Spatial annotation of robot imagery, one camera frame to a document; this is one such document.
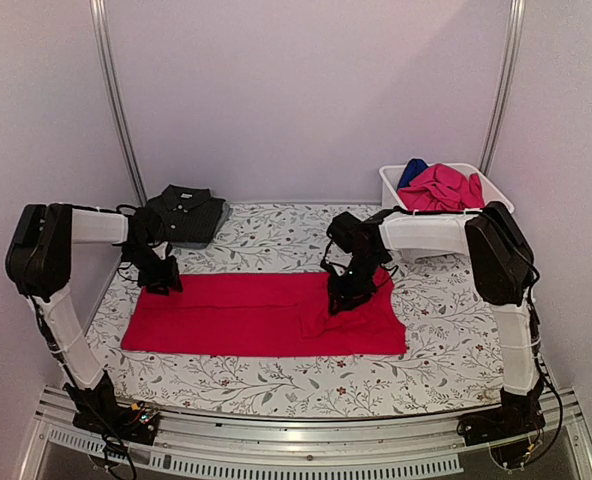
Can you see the grey folded garment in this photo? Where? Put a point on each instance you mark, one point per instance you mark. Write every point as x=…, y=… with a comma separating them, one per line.
x=225, y=214

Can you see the magenta t-shirt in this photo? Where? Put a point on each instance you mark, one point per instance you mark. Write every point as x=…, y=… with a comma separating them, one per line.
x=263, y=316

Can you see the pink garment in bin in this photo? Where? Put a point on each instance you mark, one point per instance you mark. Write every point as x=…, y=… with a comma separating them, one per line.
x=442, y=188

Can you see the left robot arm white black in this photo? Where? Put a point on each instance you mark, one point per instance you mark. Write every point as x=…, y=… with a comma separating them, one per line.
x=39, y=263

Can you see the aluminium frame post right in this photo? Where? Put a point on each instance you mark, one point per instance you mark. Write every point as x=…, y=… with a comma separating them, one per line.
x=507, y=71

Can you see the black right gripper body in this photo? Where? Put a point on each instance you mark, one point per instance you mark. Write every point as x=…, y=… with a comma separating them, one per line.
x=359, y=284

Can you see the white plastic laundry bin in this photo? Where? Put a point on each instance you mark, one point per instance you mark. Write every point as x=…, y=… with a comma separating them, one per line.
x=430, y=211

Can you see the floral patterned table cloth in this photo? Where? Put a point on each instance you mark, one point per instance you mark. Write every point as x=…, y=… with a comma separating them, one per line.
x=453, y=359

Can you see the blue garment in bin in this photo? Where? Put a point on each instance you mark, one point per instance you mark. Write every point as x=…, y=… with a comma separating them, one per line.
x=413, y=168

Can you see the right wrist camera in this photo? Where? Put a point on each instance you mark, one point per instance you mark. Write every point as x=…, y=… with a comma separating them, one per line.
x=348, y=233

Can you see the aluminium frame post left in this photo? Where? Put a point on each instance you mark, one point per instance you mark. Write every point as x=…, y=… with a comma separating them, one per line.
x=109, y=74

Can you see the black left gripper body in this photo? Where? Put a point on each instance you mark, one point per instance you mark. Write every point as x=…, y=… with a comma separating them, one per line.
x=151, y=271

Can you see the aluminium frame post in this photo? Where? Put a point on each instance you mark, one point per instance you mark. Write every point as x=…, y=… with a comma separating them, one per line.
x=109, y=74
x=507, y=71

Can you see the black pinstriped folded shirt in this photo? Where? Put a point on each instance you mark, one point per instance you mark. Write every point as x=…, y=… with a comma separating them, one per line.
x=187, y=214

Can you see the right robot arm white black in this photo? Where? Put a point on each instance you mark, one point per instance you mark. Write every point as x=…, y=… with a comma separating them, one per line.
x=504, y=276

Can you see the aluminium front rail base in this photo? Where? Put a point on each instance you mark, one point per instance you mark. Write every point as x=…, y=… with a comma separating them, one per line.
x=199, y=445

